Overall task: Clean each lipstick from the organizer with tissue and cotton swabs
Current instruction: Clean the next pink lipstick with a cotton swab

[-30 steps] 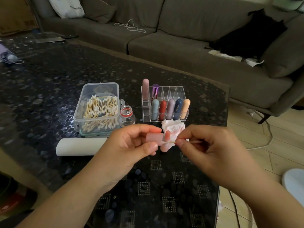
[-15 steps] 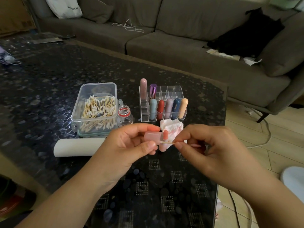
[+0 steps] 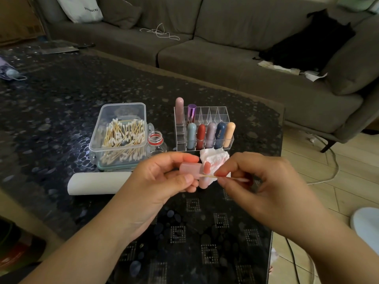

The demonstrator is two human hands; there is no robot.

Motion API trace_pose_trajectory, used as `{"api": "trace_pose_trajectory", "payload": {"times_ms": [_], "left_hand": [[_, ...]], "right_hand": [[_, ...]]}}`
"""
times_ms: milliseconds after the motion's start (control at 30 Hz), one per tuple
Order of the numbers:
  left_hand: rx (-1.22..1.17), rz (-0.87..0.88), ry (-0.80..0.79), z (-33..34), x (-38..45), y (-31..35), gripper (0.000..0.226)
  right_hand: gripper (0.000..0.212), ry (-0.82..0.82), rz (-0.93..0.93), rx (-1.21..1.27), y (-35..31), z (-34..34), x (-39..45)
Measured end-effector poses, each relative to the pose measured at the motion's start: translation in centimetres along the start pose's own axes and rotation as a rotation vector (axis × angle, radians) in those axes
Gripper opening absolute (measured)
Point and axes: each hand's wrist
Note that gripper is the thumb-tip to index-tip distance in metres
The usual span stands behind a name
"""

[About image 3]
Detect person's right hand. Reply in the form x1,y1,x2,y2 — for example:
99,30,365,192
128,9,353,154
214,152,327,243

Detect person's left hand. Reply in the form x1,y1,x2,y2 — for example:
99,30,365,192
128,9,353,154
118,152,211,234

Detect pale pink lipstick tube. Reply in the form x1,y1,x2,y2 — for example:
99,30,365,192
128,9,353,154
180,162,218,190

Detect wooden cotton swab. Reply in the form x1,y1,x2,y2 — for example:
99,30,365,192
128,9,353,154
200,174,251,183

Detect person's right forearm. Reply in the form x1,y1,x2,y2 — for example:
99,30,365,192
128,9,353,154
296,204,379,284

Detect person's left forearm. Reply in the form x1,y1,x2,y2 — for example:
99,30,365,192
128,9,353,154
20,196,149,284

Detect crumpled white tissue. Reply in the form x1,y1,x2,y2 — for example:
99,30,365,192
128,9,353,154
199,148,232,178

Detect red lipstick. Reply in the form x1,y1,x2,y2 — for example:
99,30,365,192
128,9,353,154
196,124,206,150

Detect mauve lipstick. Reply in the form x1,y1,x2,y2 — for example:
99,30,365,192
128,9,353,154
205,122,217,149

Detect navy blue lipstick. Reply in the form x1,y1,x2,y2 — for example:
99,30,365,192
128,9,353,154
214,122,227,150

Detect grey-blue lipstick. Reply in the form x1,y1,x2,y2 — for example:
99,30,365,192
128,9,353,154
186,122,197,150

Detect peach lipstick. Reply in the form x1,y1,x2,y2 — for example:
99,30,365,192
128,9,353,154
223,122,236,148

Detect small clear red-ringed bottle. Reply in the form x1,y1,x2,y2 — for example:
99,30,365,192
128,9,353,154
147,131,168,158

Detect clear acrylic lipstick organizer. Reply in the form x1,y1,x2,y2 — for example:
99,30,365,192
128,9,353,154
174,106,235,153

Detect metallic purple lipstick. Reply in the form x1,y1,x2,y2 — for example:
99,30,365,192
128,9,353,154
187,104,198,125

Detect tall pink lipstick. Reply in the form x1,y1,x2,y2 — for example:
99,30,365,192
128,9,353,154
175,97,185,126

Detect pile of cotton swabs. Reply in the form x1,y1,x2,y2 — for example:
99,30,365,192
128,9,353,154
100,118,147,165

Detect white paper roll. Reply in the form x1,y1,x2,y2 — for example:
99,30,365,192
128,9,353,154
67,172,132,196

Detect clear plastic storage box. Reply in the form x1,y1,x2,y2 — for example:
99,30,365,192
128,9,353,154
89,102,155,172

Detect grey fabric sofa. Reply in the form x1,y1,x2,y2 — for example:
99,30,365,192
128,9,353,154
33,0,379,153

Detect white crumpled papers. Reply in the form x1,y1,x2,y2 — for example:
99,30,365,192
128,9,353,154
257,60,328,83

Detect black patterned table cover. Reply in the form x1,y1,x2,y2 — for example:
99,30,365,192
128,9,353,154
0,40,285,284

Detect white round object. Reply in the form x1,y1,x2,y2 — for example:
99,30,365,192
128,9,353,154
350,207,379,257

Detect black garment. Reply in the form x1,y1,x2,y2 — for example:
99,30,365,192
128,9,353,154
252,9,356,73

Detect large grey sofa cushion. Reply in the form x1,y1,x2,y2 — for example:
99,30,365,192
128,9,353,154
321,14,379,96

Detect kitchen cleaver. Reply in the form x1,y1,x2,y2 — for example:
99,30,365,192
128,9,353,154
40,42,96,55

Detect white printed cushion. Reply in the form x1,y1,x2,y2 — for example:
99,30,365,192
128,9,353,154
56,0,104,23

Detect blue face mask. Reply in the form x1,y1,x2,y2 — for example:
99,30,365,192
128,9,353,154
0,57,28,82

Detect pale green cushion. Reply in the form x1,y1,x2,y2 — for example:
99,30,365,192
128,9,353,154
337,0,379,14

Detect brown cardboard box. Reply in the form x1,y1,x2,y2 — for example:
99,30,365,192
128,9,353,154
0,0,45,47

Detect black floor cable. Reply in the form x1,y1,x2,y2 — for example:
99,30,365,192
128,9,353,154
284,236,302,284

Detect white floor cable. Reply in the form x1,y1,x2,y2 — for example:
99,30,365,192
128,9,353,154
306,135,340,186

